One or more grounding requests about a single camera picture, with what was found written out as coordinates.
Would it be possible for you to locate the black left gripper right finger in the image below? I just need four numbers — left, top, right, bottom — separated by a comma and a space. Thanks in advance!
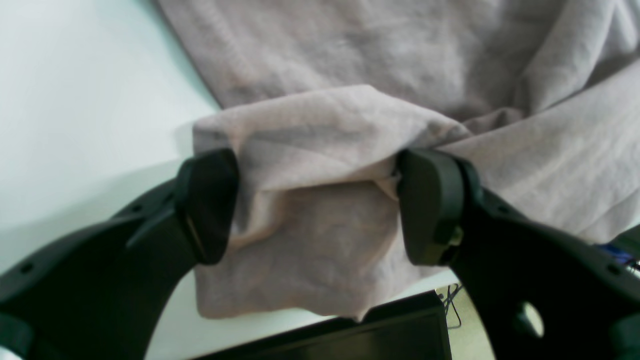
397, 148, 640, 360

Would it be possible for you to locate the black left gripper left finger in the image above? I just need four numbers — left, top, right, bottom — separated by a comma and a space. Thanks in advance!
0, 148, 240, 360

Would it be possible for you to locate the mauve t-shirt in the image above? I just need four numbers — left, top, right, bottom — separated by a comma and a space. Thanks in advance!
157, 0, 639, 319

